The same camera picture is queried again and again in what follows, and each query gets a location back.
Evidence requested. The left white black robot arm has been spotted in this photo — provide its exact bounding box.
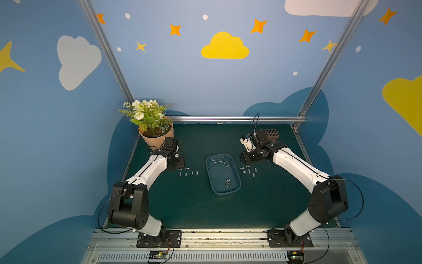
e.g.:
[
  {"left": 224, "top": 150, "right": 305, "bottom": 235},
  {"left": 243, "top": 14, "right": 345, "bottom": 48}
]
[{"left": 108, "top": 137, "right": 184, "bottom": 239}]

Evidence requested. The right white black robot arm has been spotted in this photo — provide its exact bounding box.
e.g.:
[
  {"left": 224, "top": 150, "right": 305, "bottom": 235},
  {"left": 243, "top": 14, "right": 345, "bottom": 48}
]
[{"left": 240, "top": 129, "right": 349, "bottom": 244}]

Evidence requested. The translucent blue storage box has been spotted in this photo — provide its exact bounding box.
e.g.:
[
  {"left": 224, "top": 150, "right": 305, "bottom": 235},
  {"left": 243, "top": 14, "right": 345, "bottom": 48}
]
[{"left": 206, "top": 154, "right": 242, "bottom": 197}]

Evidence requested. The terracotta flower pot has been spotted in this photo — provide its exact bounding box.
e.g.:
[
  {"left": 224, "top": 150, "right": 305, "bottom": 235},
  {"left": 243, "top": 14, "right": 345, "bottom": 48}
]
[{"left": 138, "top": 116, "right": 174, "bottom": 151}]

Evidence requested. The artificial white flower plant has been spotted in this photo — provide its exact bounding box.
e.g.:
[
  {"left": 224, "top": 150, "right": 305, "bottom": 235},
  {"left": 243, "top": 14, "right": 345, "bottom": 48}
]
[{"left": 118, "top": 100, "right": 170, "bottom": 137}]

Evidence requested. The left small circuit board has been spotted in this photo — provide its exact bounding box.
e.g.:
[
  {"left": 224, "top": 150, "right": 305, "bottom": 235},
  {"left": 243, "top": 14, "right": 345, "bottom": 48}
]
[{"left": 148, "top": 251, "right": 168, "bottom": 261}]

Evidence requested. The small circuit board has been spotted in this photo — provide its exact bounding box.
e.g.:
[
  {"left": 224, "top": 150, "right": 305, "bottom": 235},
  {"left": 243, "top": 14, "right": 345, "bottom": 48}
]
[
  {"left": 148, "top": 251, "right": 168, "bottom": 261},
  {"left": 287, "top": 251, "right": 304, "bottom": 264}
]

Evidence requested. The right small circuit board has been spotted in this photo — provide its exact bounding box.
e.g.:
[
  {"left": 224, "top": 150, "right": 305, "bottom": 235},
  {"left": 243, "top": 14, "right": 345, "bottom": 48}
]
[{"left": 287, "top": 251, "right": 304, "bottom": 264}]

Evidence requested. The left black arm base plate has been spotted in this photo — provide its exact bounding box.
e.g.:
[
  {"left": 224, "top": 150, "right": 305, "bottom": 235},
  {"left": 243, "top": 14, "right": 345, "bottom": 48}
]
[{"left": 136, "top": 230, "right": 182, "bottom": 248}]

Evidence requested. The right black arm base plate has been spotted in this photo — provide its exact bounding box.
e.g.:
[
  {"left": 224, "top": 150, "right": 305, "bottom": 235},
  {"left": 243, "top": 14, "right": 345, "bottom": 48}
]
[{"left": 267, "top": 228, "right": 313, "bottom": 248}]

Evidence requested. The aluminium front rail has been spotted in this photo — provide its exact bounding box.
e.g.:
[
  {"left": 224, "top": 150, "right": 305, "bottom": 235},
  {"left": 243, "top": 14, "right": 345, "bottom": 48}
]
[{"left": 82, "top": 228, "right": 367, "bottom": 264}]

